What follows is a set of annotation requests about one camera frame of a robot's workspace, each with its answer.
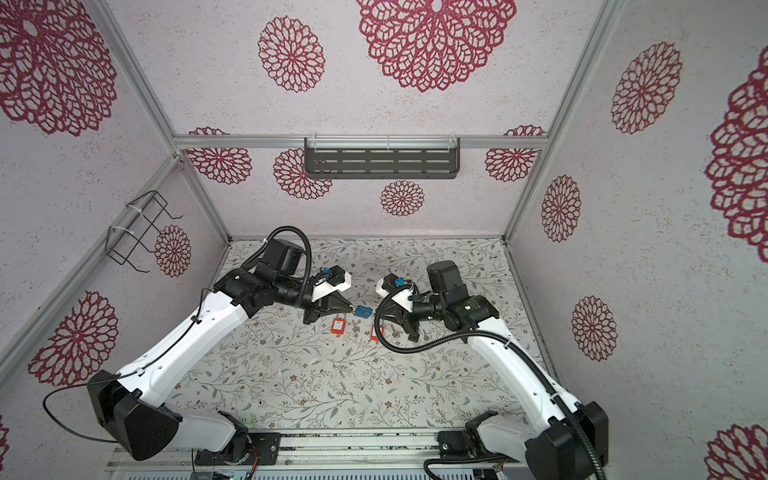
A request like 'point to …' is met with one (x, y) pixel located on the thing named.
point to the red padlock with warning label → (338, 326)
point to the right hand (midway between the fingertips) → (380, 305)
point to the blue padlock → (363, 311)
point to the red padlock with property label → (373, 335)
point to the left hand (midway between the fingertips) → (346, 309)
